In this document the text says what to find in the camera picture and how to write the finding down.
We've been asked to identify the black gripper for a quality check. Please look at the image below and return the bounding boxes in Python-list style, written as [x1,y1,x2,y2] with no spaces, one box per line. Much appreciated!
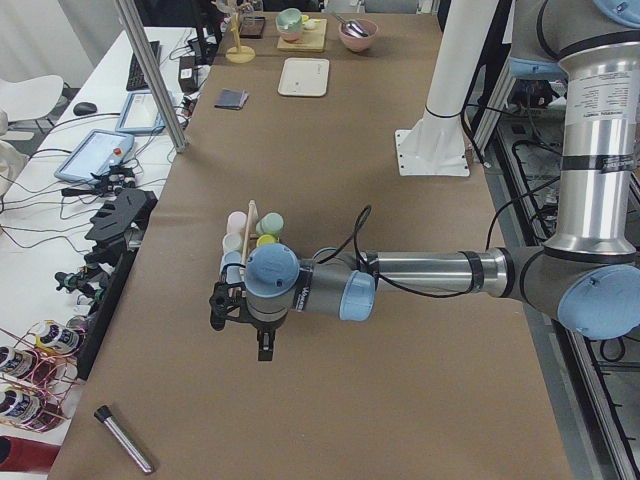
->
[249,309,286,361]

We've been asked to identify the green cup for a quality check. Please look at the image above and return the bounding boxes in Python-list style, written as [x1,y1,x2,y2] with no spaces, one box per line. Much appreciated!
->
[256,212,284,238]

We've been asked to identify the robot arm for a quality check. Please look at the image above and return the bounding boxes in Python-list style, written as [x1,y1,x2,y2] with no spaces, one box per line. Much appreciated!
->
[245,1,639,361]

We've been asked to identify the light blue cup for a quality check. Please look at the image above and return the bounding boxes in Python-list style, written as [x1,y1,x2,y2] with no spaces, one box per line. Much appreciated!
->
[220,252,244,283]

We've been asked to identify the yellow cup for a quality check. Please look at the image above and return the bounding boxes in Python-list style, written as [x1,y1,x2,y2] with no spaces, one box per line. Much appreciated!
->
[256,234,279,247]

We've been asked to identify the cream white cup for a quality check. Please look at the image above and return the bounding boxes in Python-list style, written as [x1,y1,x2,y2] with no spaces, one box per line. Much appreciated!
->
[222,232,244,253]

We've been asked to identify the pink cup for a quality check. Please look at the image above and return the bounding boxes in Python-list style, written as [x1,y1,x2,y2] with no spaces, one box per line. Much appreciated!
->
[226,211,248,234]

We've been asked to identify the cream rabbit tray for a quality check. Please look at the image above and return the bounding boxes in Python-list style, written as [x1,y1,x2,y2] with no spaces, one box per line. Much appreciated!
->
[277,58,330,98]

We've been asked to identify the brown dish tray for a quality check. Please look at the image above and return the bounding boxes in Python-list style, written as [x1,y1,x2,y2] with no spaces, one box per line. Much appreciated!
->
[240,17,266,39]

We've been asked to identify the black tool stand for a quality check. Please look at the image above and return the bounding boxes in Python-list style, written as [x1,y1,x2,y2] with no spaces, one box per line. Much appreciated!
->
[55,188,158,380]

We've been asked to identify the grey folded cloth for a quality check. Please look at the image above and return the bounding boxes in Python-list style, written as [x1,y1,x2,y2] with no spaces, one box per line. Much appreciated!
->
[214,89,249,110]

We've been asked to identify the blue teach pendant near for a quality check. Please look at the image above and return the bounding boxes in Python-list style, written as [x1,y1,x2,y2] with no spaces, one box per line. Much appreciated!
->
[54,129,135,183]

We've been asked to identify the blue teach pendant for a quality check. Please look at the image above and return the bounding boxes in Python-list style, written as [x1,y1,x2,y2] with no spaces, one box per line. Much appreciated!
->
[115,90,165,135]
[54,129,135,183]

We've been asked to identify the blue teach pendant far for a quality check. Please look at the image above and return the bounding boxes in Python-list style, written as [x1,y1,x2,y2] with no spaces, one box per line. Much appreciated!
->
[115,90,165,135]

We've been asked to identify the black small box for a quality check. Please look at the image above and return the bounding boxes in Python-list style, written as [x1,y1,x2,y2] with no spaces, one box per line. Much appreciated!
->
[178,56,210,94]

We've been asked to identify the wooden mug tree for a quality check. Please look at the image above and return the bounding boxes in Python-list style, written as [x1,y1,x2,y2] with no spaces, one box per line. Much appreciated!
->
[212,0,255,64]

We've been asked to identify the black keyboard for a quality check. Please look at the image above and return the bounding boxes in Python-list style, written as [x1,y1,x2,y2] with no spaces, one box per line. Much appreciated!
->
[125,40,162,92]

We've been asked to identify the black computer mouse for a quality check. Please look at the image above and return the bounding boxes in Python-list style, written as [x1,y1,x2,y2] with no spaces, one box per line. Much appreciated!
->
[73,101,98,117]

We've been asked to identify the wooden cutting board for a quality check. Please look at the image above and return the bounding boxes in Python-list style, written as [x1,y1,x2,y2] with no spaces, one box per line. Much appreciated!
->
[277,19,327,53]

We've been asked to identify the pink bowl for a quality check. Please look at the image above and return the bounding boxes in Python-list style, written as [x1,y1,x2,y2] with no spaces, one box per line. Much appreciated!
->
[338,18,379,52]

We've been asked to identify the stacked green bowls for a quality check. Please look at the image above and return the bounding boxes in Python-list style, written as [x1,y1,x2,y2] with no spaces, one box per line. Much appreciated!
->
[276,8,303,42]

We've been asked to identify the metal ice scoop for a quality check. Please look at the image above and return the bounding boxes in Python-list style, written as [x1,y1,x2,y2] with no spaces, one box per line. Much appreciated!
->
[331,12,370,38]

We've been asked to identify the white chair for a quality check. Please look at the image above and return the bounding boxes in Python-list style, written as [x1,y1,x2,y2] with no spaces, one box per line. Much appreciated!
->
[1,75,64,141]

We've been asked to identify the white wire cup rack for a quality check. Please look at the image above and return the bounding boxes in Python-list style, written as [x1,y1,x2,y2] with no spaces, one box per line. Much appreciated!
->
[220,232,244,283]

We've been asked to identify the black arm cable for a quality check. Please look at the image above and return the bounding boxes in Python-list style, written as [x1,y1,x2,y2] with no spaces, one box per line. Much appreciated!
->
[319,204,561,300]

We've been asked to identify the copper wire bottle rack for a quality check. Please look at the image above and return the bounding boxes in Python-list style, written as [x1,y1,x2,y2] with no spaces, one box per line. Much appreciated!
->
[1,320,86,434]

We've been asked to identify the white pillar mount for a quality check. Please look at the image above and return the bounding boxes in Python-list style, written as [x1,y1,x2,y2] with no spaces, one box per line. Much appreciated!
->
[395,0,498,177]

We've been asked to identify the aluminium frame post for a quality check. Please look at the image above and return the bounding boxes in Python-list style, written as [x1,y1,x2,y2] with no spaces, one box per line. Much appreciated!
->
[114,0,187,153]

